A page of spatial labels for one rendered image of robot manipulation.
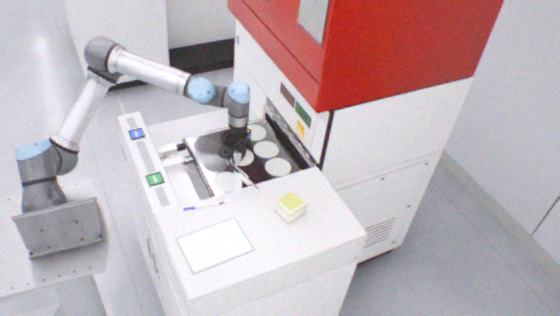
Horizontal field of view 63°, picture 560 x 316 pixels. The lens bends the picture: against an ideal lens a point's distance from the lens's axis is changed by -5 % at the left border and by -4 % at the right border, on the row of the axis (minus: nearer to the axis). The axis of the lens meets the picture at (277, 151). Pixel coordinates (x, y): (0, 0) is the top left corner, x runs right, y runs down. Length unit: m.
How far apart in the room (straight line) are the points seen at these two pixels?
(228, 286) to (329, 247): 0.35
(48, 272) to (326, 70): 1.12
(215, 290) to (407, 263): 1.60
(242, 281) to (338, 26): 0.81
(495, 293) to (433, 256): 0.39
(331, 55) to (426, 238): 1.74
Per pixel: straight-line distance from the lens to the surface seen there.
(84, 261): 1.74
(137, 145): 1.88
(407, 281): 2.78
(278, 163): 1.89
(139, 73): 1.59
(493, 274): 3.02
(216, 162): 1.87
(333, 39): 1.47
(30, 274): 1.76
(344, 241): 1.59
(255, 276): 1.48
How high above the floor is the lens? 2.21
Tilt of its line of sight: 43 degrees down
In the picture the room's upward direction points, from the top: 7 degrees clockwise
